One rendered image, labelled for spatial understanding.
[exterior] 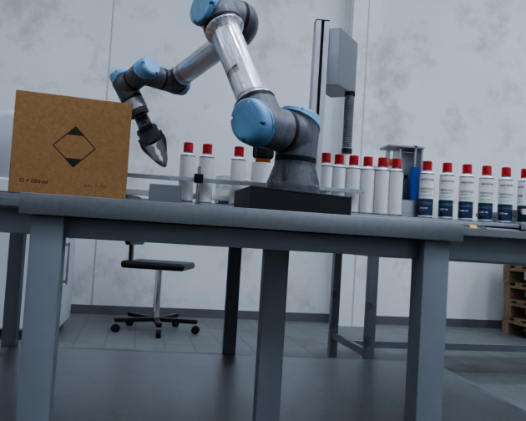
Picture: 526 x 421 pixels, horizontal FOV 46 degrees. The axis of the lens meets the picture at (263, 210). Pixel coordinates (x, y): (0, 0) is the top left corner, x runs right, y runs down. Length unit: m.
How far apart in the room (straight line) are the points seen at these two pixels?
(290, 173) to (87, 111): 0.57
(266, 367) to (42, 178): 0.76
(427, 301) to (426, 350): 0.10
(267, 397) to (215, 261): 4.34
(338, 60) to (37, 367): 1.33
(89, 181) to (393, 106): 5.01
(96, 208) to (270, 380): 0.63
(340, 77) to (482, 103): 4.91
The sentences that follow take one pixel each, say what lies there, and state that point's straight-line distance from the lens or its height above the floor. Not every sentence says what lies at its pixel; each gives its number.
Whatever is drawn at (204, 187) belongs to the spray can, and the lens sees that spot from 2.11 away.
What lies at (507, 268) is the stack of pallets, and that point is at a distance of 6.48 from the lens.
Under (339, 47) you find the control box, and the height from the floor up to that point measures 1.41.
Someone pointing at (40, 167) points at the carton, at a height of 0.92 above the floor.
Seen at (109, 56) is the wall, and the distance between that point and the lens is 6.03.
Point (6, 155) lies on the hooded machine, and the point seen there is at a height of 1.22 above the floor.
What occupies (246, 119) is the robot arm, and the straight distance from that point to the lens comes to 1.58.
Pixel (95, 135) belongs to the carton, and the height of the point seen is 1.02.
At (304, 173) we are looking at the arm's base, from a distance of 1.65.
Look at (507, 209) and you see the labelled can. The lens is 2.38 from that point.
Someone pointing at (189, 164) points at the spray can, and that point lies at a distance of 2.11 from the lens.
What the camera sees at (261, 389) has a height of 0.40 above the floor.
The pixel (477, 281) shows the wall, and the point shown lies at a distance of 6.76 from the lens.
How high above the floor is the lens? 0.77
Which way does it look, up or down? 3 degrees up
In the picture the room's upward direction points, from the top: 4 degrees clockwise
